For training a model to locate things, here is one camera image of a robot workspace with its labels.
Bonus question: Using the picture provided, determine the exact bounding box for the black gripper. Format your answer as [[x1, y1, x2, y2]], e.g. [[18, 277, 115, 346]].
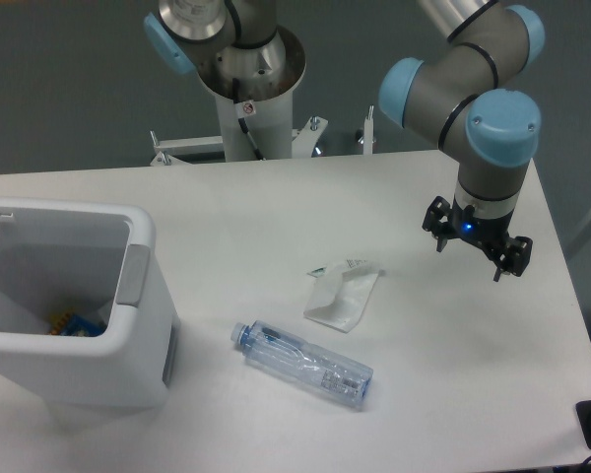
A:
[[422, 196, 533, 282]]

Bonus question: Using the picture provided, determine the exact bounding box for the clear plastic water bottle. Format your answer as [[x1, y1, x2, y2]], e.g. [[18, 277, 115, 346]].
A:
[[230, 320, 373, 409]]

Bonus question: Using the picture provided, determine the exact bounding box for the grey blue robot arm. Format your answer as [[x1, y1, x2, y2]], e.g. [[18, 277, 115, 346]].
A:
[[143, 1, 545, 276]]

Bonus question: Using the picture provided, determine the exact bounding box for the white plastic trash can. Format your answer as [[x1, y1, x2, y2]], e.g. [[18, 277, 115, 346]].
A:
[[0, 197, 180, 407]]

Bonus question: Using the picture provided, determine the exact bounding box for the blue yellow snack wrapper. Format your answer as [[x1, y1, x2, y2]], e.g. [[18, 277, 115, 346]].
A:
[[47, 311, 107, 337]]

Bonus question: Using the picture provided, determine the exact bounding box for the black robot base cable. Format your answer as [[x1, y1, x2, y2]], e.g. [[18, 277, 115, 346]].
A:
[[231, 77, 266, 162]]

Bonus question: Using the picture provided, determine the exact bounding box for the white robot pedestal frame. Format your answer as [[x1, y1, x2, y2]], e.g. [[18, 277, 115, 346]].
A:
[[149, 24, 378, 167]]

